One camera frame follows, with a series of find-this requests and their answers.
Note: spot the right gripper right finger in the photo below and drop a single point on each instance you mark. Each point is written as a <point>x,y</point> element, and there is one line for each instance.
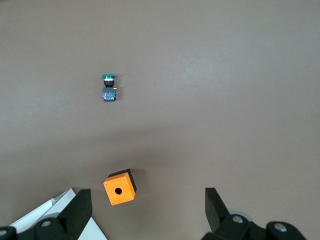
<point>225,227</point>

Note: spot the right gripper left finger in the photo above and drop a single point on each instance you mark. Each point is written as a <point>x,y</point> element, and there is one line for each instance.
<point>72,220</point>

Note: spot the white drawer cabinet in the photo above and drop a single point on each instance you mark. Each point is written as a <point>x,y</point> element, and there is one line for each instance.
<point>50,208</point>

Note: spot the green mushroom push button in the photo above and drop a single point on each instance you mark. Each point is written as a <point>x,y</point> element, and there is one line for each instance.
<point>109,92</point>

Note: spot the orange box with hole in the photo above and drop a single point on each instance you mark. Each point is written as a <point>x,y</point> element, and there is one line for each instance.
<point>125,192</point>

